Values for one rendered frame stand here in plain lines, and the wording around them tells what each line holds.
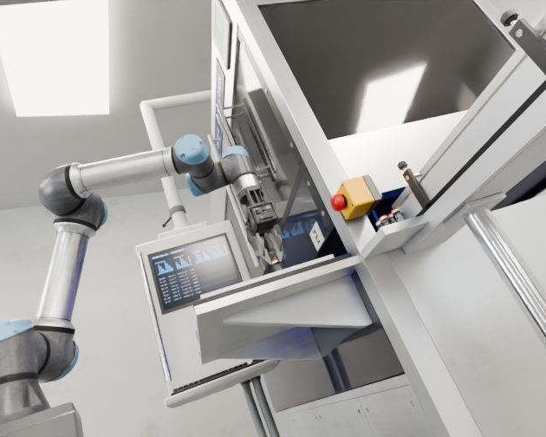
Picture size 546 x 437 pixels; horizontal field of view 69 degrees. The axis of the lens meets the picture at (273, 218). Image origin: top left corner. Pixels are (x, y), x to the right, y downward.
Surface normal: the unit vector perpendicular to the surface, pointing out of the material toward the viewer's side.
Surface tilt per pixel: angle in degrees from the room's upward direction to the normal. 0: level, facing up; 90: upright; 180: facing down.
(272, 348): 90
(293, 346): 90
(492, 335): 90
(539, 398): 90
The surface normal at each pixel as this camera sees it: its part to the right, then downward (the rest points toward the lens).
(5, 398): 0.31, -0.76
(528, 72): -0.93, 0.25
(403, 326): 0.14, -0.47
